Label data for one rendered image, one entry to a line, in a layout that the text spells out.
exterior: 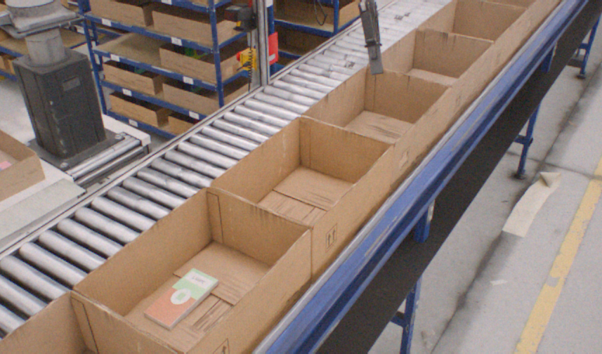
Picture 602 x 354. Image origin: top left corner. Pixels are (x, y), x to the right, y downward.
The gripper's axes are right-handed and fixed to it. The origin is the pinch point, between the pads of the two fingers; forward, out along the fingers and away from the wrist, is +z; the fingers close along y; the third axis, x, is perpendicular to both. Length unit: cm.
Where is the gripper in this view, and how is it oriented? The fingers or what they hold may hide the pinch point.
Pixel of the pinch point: (375, 60)
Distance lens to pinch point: 153.1
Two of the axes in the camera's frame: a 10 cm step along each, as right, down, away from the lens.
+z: 1.4, 9.9, 0.4
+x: 9.3, -1.2, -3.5
